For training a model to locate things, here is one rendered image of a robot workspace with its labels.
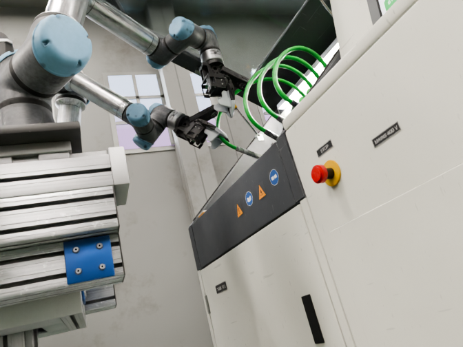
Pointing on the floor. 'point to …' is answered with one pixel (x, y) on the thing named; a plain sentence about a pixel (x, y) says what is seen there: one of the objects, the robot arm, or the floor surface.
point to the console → (393, 175)
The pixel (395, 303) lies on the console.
